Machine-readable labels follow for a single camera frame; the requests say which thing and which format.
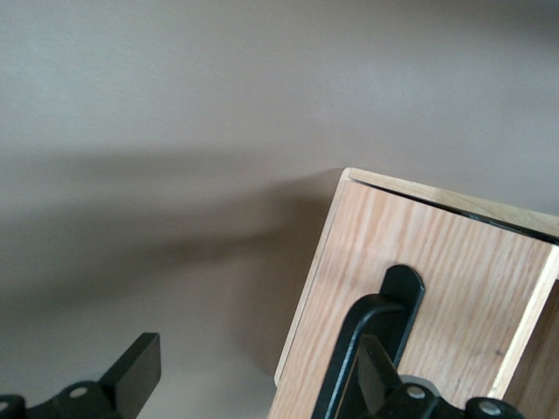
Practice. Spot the brown table cover sheet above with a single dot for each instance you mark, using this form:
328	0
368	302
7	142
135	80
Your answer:
131	131

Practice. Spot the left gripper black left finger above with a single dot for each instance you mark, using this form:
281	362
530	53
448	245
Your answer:
126	384

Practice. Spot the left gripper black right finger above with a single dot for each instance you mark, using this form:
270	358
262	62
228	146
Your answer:
393	401

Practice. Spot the light wooden drawer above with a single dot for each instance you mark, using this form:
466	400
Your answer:
458	283

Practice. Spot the light wooden drawer cabinet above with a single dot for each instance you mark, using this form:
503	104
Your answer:
458	198

